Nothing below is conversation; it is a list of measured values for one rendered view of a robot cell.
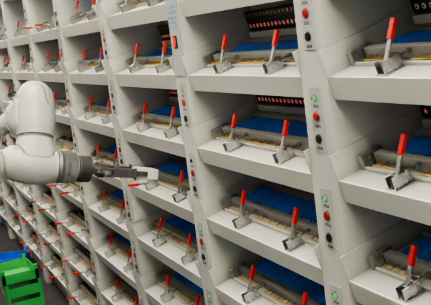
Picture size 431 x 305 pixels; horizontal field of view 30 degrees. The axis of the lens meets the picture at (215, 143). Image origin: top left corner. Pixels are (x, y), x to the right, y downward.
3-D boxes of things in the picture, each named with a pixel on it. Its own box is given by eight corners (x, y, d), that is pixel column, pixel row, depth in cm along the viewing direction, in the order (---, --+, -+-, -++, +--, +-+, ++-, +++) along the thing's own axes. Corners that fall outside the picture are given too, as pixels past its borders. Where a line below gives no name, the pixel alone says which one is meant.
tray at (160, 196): (199, 226, 225) (186, 196, 222) (134, 195, 280) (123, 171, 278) (258, 194, 231) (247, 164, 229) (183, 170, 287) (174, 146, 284)
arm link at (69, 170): (58, 185, 220) (79, 186, 222) (61, 152, 219) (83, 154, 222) (51, 181, 228) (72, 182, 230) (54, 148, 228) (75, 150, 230)
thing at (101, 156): (126, 191, 289) (111, 157, 286) (85, 172, 344) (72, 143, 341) (175, 167, 295) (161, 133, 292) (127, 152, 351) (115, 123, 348)
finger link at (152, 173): (135, 167, 231) (136, 168, 230) (158, 169, 234) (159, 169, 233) (134, 177, 231) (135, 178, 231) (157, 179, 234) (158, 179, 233)
